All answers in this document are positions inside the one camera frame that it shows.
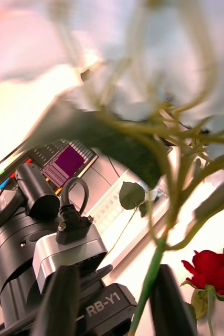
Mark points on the large display screen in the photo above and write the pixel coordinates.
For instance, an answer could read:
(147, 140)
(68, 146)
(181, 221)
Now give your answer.
(67, 160)

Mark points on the red artificial rose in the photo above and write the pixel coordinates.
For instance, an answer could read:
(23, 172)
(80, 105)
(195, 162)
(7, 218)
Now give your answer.
(211, 270)

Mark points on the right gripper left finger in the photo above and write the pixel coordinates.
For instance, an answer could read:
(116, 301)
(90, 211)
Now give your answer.
(59, 309)

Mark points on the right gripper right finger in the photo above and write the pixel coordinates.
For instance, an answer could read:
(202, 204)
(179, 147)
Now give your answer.
(169, 309)

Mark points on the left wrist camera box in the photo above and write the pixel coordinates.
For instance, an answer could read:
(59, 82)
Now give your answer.
(64, 249)

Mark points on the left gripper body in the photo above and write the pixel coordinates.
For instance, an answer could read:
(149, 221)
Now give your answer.
(104, 309)

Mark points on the loose green leaf twig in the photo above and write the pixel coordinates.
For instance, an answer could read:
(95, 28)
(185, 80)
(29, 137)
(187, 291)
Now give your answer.
(131, 195)

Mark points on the shallow white box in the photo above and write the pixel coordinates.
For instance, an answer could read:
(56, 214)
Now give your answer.
(109, 210)

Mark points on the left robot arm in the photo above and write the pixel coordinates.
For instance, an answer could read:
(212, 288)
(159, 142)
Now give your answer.
(9, 252)

